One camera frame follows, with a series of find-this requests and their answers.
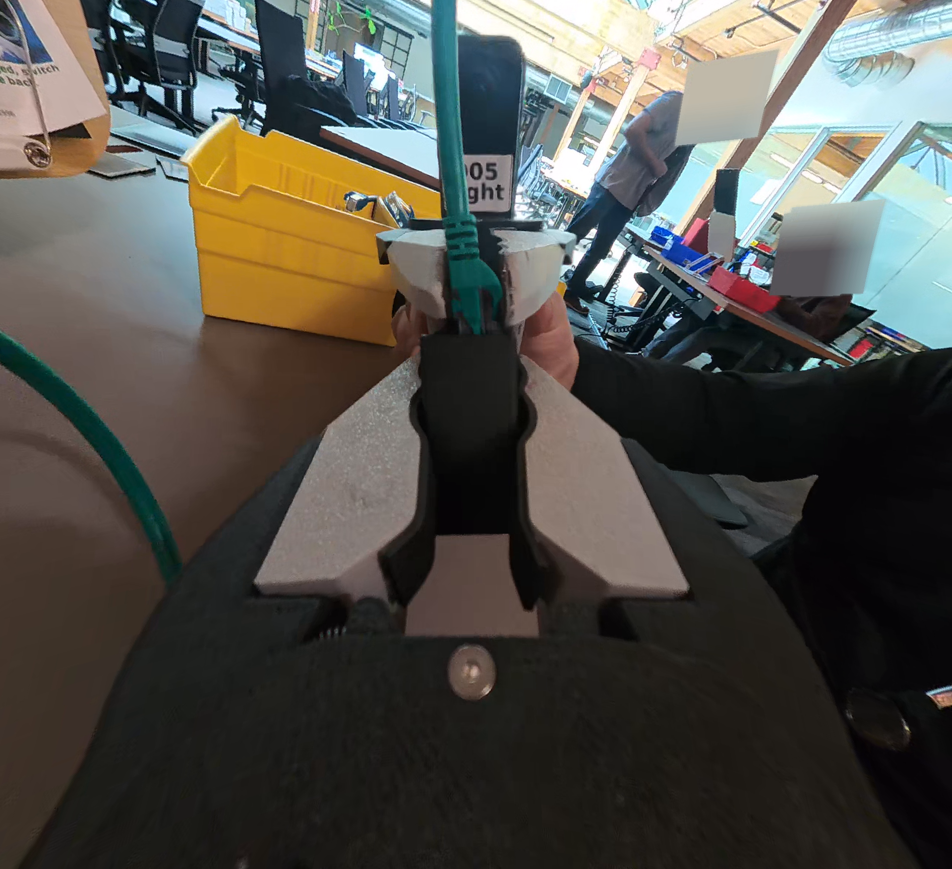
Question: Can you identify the green ethernet cable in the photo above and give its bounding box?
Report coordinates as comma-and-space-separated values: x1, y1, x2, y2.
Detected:
0, 0, 502, 587

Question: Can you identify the red plastic bin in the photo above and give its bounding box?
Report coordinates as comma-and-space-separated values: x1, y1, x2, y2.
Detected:
705, 265, 783, 313

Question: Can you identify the blue plastic bin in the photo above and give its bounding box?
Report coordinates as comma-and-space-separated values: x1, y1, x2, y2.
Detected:
656, 231, 716, 269

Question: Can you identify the person's right hand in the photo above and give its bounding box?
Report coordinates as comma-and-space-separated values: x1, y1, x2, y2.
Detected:
390, 292, 581, 391

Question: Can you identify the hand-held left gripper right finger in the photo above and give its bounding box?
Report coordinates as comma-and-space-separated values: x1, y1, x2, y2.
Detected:
510, 354, 692, 613

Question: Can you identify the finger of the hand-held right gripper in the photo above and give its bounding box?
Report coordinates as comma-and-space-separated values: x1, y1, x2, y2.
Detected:
495, 229, 578, 325
375, 228, 452, 319

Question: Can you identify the black office chair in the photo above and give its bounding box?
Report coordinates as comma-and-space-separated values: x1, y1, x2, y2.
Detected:
143, 0, 211, 135

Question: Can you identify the instruction sheet on stand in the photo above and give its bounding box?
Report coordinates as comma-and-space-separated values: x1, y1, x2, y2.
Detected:
0, 0, 114, 180

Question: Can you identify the person's right forearm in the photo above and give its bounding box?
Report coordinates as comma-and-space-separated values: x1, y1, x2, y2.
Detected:
571, 339, 952, 485

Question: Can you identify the black table pad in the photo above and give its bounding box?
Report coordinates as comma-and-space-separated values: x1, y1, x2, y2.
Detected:
88, 151, 188, 183

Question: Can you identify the yellow plastic bin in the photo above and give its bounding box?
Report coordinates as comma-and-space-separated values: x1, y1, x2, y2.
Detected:
180, 114, 449, 348

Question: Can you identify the metal page holder wire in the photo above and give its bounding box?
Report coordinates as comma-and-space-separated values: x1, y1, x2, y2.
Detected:
0, 0, 55, 171

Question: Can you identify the black network switch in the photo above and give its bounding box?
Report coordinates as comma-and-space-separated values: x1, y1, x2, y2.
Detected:
418, 328, 534, 537

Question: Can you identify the wooden support post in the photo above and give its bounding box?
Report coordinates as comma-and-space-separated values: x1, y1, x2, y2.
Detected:
673, 0, 870, 234

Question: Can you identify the printed instruction sheet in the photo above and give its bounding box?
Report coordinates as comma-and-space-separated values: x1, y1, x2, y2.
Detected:
0, 0, 110, 168

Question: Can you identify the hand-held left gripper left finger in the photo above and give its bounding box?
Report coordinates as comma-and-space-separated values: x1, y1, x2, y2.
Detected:
253, 356, 440, 611

